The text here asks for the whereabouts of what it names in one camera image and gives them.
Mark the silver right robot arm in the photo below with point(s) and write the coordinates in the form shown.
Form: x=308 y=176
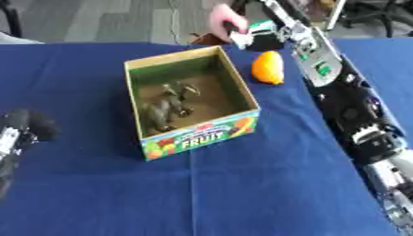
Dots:
x=349 y=107

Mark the black chair leg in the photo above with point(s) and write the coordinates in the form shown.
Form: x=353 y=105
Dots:
x=13 y=21

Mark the black office chair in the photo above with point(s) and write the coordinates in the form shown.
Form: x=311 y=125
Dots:
x=384 y=12

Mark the orange toy fruit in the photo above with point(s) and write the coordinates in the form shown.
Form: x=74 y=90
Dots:
x=267 y=68

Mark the brown cardboard piece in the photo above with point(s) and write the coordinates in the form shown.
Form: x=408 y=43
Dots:
x=207 y=40

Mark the printed cardboard box green inside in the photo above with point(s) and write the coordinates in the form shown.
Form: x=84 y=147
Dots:
x=207 y=139

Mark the person's hand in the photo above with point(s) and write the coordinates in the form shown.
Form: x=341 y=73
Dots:
x=221 y=15

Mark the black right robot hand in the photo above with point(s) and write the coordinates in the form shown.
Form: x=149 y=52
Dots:
x=267 y=40

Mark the grey-brown toy dinosaur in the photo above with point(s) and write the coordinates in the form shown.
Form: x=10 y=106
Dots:
x=164 y=110

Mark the white pole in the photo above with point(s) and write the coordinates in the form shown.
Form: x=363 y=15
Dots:
x=335 y=14

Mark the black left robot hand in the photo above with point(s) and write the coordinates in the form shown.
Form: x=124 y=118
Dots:
x=33 y=124

